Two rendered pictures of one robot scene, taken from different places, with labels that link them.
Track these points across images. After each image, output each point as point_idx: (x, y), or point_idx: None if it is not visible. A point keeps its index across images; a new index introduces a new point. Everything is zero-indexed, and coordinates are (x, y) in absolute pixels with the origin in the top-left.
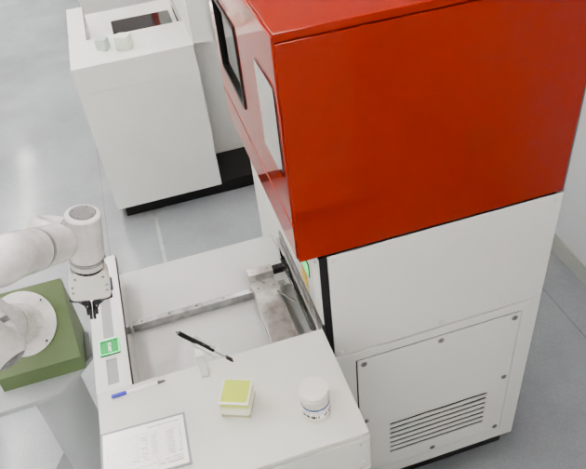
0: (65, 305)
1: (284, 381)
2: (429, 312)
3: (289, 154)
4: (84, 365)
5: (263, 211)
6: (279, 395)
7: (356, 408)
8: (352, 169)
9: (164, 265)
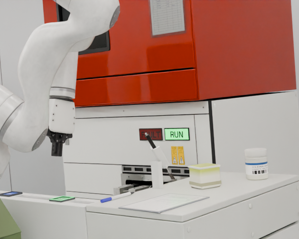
0: None
1: None
2: None
3: (193, 8)
4: None
5: (83, 188)
6: (224, 181)
7: (278, 174)
8: (218, 32)
9: None
